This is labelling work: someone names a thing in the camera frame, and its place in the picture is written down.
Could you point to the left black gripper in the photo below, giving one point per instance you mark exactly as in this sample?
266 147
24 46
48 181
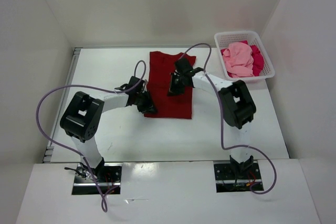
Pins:
149 107

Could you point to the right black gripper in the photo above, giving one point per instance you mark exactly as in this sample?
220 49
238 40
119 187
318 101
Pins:
173 89

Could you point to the dark red t shirt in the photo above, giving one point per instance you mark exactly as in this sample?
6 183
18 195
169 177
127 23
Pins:
172 107

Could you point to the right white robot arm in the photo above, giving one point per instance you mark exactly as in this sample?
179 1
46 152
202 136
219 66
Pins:
237 110

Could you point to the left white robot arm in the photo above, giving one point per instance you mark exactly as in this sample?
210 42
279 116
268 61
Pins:
81 119

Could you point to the white plastic basket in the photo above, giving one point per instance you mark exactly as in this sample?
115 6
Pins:
222 41

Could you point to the light pink t shirt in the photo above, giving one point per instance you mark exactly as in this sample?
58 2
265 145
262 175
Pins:
238 60

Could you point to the magenta t shirt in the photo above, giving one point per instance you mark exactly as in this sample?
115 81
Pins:
258 60

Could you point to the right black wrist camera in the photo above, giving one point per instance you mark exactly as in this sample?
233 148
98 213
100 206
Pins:
183 66

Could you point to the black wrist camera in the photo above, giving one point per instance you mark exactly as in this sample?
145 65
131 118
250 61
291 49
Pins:
183 66
135 85

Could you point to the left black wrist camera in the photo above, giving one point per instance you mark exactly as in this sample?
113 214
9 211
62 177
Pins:
135 85

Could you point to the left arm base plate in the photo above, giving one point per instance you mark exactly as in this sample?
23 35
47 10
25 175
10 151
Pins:
109 182

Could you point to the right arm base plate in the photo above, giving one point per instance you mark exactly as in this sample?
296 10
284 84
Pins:
226 182

